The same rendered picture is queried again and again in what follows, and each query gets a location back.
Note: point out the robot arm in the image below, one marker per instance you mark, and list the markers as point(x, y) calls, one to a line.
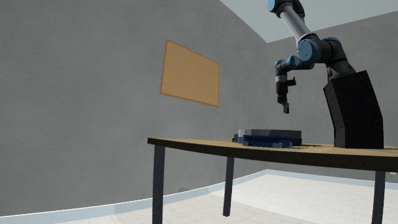
point(310, 48)

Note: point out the blue open-top crate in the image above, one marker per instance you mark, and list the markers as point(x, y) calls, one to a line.
point(267, 141)

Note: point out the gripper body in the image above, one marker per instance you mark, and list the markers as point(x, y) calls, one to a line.
point(282, 87)

